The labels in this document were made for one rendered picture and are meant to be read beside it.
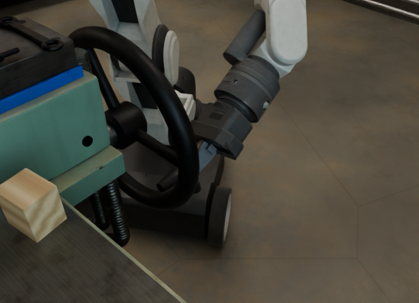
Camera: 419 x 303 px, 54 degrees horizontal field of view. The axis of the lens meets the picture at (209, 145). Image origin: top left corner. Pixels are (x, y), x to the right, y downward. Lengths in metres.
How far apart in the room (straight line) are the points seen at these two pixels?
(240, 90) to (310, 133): 1.34
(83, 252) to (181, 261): 1.09
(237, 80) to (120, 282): 0.42
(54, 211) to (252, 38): 0.45
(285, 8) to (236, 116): 0.19
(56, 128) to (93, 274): 0.16
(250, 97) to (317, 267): 0.91
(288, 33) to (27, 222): 0.49
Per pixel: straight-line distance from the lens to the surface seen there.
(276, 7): 0.69
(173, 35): 1.23
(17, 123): 0.41
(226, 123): 0.63
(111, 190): 0.59
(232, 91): 0.65
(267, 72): 0.67
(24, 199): 0.35
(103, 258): 0.34
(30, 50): 0.42
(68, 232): 0.37
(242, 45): 0.69
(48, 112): 0.42
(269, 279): 1.40
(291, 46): 0.68
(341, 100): 2.24
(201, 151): 0.65
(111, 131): 0.59
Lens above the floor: 1.17
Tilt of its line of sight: 39 degrees down
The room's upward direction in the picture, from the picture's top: straight up
